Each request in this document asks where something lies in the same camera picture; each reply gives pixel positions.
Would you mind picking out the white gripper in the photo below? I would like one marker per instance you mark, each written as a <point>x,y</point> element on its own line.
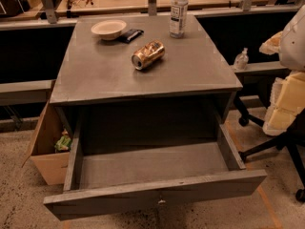
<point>294,45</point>

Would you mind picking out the orange soda can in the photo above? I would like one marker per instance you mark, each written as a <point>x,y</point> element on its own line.
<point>148,54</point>

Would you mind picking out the small sanitizer bottle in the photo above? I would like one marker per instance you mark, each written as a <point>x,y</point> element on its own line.
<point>241,60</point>

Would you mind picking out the black office chair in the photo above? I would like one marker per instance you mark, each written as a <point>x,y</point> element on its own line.
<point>295,135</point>

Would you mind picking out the clear plastic water bottle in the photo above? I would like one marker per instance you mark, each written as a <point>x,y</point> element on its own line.
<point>178,18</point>

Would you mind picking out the grey wooden cabinet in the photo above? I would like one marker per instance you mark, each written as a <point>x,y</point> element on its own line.
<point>156,91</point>

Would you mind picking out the black snack bar wrapper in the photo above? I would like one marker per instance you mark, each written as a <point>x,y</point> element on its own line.
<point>129,35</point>

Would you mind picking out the white ceramic bowl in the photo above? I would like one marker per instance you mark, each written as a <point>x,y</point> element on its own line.
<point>109,29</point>

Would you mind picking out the open grey drawer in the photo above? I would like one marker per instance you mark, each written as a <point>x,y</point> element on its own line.
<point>124,161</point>

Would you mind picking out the green snack bag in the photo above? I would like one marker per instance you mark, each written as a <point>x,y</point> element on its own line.
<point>64,143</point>

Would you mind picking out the cardboard box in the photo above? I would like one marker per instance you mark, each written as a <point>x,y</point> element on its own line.
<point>52,166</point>

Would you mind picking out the grey metal post middle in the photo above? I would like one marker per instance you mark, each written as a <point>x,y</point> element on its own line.
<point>152,7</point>

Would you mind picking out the grey metal post left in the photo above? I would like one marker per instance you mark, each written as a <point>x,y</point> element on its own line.
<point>49,11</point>

